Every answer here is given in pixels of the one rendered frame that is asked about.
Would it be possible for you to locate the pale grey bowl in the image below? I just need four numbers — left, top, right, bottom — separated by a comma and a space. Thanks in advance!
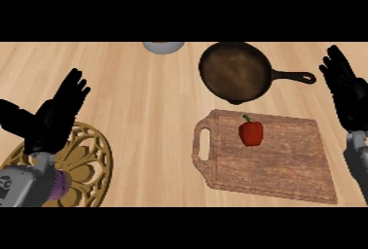
140, 42, 186, 55

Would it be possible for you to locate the dark cast iron pan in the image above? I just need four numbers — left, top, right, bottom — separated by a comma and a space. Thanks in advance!
196, 42, 317, 106

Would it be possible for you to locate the red bell pepper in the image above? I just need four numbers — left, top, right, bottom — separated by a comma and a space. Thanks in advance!
236, 114, 264, 148

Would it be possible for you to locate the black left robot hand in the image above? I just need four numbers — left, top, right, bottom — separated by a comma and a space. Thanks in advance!
0, 67, 91, 156

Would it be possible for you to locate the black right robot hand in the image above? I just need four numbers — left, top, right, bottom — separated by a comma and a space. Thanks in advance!
317, 45, 368, 133

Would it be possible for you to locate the brown wooden cutting board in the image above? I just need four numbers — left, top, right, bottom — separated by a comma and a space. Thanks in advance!
190, 109, 340, 205

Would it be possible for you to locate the gold ornate round trivet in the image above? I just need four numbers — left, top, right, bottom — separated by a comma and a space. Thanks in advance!
0, 121, 115, 208

